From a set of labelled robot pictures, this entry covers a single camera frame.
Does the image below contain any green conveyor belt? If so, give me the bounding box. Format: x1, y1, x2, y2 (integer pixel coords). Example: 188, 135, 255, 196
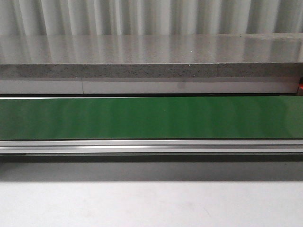
0, 96, 303, 140

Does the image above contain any grey speckled stone counter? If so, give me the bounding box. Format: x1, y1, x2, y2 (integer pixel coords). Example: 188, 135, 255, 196
0, 34, 303, 79

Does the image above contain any white corrugated curtain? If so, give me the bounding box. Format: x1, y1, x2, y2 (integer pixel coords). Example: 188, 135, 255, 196
0, 0, 303, 35

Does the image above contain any aluminium conveyor front rail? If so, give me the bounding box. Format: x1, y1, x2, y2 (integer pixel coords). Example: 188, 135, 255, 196
0, 139, 303, 156

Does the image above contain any white conveyor back rail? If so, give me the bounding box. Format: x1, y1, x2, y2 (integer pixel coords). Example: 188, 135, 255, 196
0, 76, 300, 95

